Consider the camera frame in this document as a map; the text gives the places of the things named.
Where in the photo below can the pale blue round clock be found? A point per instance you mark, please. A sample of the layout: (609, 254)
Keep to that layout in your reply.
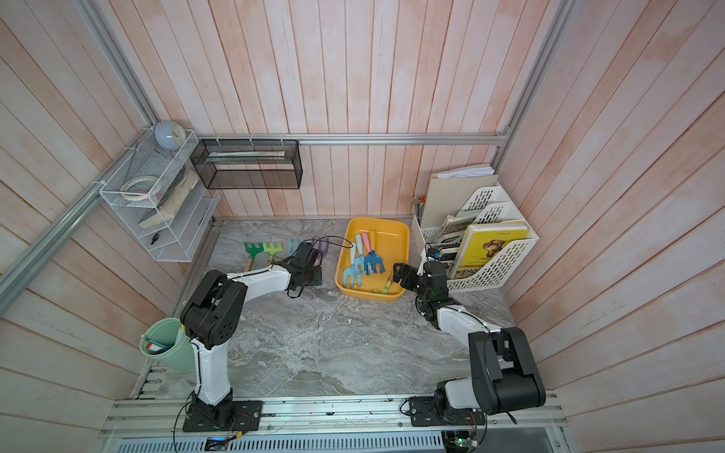
(170, 135)

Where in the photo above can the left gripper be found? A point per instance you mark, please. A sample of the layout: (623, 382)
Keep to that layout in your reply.
(317, 276)

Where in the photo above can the light green wooden handled rake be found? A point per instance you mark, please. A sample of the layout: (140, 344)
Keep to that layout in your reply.
(271, 250)

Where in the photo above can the light blue hand rake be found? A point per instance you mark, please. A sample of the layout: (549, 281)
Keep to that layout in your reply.
(353, 276)

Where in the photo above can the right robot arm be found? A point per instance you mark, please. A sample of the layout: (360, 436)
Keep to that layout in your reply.
(503, 373)

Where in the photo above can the black mesh wall basket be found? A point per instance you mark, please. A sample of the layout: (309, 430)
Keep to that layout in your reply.
(285, 175)

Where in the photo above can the white desktop file organizer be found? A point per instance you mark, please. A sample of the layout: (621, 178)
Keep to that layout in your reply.
(486, 206)

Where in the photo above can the papers in mesh basket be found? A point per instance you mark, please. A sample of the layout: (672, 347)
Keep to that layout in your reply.
(245, 157)

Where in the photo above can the pink handled garden tool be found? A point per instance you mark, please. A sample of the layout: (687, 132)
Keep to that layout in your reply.
(366, 242)

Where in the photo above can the yellow storage box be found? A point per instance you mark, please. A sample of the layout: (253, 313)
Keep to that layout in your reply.
(392, 244)

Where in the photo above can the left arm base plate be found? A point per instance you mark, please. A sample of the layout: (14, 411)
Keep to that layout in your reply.
(243, 416)

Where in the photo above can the aluminium front rail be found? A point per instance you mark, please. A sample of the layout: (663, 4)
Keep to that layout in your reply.
(145, 418)

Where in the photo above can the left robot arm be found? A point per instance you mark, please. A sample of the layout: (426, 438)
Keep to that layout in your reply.
(212, 315)

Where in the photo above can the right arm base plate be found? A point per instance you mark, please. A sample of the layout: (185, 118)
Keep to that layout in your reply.
(430, 411)

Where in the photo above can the purple rake pink handle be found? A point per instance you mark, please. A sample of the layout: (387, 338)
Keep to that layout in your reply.
(322, 245)

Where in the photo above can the bundle of pencils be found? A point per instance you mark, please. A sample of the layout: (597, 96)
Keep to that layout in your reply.
(419, 206)

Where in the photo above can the green cup with pens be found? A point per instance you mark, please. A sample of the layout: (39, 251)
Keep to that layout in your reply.
(167, 342)

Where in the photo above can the old book on shelf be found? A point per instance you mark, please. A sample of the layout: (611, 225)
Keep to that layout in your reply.
(171, 202)

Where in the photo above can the roll of white tape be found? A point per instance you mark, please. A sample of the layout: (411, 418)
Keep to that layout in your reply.
(140, 188)

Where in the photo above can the white wire wall shelf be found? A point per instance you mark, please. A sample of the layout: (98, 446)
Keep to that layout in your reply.
(178, 240)

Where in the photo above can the dark blue fork yellow handle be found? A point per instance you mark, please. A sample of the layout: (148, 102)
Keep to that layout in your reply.
(373, 264)

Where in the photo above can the beige folder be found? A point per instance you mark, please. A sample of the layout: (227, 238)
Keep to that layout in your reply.
(447, 196)

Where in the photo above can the green rake wooden handle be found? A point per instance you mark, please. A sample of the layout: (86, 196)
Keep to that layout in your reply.
(253, 250)

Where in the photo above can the yellow picture book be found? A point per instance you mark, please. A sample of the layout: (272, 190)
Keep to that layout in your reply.
(482, 243)

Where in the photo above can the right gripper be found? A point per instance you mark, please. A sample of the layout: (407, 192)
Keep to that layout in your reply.
(413, 273)

